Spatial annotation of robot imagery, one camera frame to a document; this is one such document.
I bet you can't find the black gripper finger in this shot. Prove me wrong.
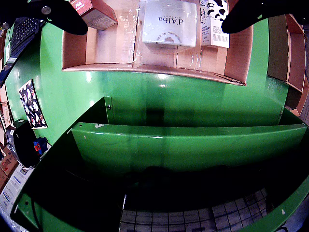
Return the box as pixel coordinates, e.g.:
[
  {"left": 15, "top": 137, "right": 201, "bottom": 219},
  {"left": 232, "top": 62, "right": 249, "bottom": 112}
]
[
  {"left": 221, "top": 0, "right": 309, "bottom": 34},
  {"left": 0, "top": 0, "right": 88, "bottom": 36}
]

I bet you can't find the tall white carton box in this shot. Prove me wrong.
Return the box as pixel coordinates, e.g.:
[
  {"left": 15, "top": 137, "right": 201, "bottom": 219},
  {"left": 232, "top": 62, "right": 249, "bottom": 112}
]
[{"left": 141, "top": 0, "right": 198, "bottom": 48}]

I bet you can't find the cow print carton box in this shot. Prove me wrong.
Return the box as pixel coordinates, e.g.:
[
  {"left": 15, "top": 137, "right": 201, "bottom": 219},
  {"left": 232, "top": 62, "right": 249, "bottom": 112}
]
[{"left": 199, "top": 0, "right": 230, "bottom": 49}]

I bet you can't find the red carton box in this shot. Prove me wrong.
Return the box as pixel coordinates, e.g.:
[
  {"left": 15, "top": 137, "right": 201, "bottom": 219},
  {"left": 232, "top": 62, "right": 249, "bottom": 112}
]
[{"left": 72, "top": 0, "right": 119, "bottom": 31}]

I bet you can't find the shallow cardboard tray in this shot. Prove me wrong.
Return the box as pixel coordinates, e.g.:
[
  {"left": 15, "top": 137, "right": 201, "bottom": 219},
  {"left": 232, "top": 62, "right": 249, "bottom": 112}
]
[{"left": 61, "top": 0, "right": 254, "bottom": 87}]

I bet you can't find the blue red small item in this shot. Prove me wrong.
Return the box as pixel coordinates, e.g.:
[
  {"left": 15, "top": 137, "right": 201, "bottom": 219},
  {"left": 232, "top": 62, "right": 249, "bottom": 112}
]
[{"left": 33, "top": 137, "right": 49, "bottom": 155}]

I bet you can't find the red printed cardboard carton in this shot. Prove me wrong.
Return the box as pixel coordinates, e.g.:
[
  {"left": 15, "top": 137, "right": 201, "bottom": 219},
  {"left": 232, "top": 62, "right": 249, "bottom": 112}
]
[{"left": 0, "top": 145, "right": 19, "bottom": 191}]

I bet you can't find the black laptop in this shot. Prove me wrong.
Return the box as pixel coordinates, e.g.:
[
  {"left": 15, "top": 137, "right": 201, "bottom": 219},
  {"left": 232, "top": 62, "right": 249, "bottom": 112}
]
[{"left": 0, "top": 16, "right": 46, "bottom": 89}]

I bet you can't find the black patterned card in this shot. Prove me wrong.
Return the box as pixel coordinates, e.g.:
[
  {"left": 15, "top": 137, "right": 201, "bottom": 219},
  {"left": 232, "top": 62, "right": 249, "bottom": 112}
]
[{"left": 18, "top": 79, "right": 48, "bottom": 130}]

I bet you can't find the black rounded device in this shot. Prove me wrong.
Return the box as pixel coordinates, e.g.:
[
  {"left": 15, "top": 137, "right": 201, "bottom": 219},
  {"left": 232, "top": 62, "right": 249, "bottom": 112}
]
[{"left": 13, "top": 123, "right": 41, "bottom": 168}]

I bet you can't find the green metal rack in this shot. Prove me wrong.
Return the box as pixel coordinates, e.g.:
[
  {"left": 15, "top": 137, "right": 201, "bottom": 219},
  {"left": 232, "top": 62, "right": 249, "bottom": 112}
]
[{"left": 11, "top": 96, "right": 309, "bottom": 232}]

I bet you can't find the printed paper sheet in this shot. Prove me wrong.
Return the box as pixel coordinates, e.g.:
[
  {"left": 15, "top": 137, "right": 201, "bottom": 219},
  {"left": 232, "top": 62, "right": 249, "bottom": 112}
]
[{"left": 0, "top": 164, "right": 34, "bottom": 213}]

